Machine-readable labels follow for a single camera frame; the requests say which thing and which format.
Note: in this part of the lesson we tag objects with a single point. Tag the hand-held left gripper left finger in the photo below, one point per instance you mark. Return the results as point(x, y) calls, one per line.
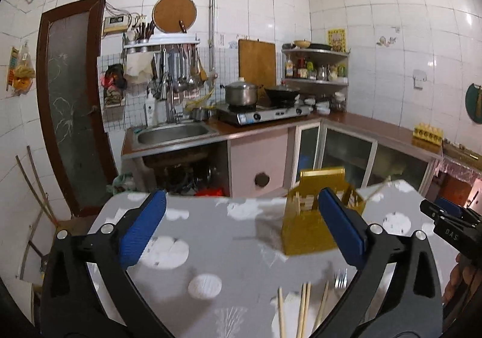
point(145, 223)

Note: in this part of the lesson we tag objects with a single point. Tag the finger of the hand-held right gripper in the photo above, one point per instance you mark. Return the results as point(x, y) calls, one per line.
point(457, 210)
point(429, 207)

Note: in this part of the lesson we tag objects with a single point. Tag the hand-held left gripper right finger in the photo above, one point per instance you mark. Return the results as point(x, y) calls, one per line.
point(344, 227)

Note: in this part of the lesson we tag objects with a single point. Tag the yellow perforated utensil holder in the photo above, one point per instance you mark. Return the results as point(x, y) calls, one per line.
point(308, 225)

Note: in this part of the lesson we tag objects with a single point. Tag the metal fork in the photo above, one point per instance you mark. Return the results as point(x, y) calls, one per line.
point(340, 277)

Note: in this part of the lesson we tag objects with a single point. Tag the wooden chopstick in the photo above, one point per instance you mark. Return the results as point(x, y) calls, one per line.
point(301, 311)
point(307, 308)
point(322, 304)
point(282, 313)

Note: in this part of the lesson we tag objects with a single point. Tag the row of hanging kitchen utensils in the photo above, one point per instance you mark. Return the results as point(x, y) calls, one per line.
point(180, 70)

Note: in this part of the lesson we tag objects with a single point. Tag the person's right hand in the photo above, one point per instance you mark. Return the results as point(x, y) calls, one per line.
point(457, 281)

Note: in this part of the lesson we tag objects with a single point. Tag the red cabinet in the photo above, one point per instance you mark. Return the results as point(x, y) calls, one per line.
point(457, 187)

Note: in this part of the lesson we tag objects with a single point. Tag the pink lace cloth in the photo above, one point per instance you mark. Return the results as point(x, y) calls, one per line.
point(459, 168)

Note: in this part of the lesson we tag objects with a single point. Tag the glass cabinet doors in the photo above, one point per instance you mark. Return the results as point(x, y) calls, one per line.
point(350, 157)

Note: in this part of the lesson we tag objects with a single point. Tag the yellow egg tray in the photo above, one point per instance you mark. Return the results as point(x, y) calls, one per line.
point(427, 133)

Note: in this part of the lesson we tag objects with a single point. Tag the grey white-dotted tablecloth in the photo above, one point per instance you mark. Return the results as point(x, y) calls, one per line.
point(226, 247)

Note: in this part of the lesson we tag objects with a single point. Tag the steel sink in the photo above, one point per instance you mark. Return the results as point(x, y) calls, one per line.
point(173, 133)

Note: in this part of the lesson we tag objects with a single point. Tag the brown kitchen counter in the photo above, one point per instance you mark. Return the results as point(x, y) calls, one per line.
point(369, 126)

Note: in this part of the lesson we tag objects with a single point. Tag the pink cabinet door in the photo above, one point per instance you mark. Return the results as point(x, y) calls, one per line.
point(260, 161)

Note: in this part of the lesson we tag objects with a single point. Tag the white soap bottle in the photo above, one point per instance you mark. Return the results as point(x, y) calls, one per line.
point(151, 112)

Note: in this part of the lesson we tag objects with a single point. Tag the leaning wooden sticks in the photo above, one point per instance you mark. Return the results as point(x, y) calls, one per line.
point(35, 191)

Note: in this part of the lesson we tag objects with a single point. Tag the small steel pot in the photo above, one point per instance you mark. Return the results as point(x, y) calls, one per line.
point(199, 113)

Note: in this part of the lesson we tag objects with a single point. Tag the metal faucet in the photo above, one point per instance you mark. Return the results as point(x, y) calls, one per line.
point(172, 100)

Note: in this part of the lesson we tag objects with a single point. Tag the steel gas stove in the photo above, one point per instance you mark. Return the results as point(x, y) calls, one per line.
point(263, 113)

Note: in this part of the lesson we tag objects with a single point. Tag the brown frosted glass door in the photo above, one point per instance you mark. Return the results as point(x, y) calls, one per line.
point(71, 104)

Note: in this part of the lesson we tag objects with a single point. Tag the dark red hanging bag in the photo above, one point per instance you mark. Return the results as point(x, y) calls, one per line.
point(113, 83)

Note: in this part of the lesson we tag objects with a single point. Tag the metal corner shelf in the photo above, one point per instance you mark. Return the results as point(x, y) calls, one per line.
point(316, 83)

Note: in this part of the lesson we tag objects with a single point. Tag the black wok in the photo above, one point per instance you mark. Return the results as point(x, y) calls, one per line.
point(282, 93)

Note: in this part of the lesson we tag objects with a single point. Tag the white plastic bags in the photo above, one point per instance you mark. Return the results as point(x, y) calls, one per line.
point(137, 68)

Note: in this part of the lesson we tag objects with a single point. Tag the row of condiment bottles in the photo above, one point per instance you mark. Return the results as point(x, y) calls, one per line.
point(316, 72)

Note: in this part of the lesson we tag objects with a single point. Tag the steel pot with lid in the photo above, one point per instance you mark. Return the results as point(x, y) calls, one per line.
point(241, 93)

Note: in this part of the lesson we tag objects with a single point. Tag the wooden cutting board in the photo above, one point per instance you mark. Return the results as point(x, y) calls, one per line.
point(258, 63)

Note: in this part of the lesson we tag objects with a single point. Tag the wooden bowl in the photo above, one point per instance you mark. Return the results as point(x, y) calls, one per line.
point(302, 43)

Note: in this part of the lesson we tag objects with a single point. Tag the hanging yellow snack bag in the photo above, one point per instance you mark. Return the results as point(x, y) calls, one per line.
point(22, 72)

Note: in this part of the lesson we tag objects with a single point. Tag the round wooden board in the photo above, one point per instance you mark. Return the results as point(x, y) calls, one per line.
point(171, 12)

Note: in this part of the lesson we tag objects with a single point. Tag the vertical metal pipe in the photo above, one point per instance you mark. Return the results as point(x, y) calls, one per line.
point(213, 2)

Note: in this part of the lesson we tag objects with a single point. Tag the green round wall hanging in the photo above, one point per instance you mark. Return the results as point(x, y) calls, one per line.
point(472, 100)

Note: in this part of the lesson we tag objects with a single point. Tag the white wall socket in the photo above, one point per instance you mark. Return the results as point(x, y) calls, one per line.
point(420, 80)

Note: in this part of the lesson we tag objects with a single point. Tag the wall sticker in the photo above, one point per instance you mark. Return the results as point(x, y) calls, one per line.
point(388, 39)

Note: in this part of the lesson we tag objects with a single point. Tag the metal wall rack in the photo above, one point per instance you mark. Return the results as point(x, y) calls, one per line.
point(162, 43)

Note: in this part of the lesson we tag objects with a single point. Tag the yellow wall picture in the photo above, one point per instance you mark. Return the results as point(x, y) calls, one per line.
point(336, 40)

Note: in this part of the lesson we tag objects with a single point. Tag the white wall box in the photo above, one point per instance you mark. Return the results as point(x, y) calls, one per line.
point(116, 24)

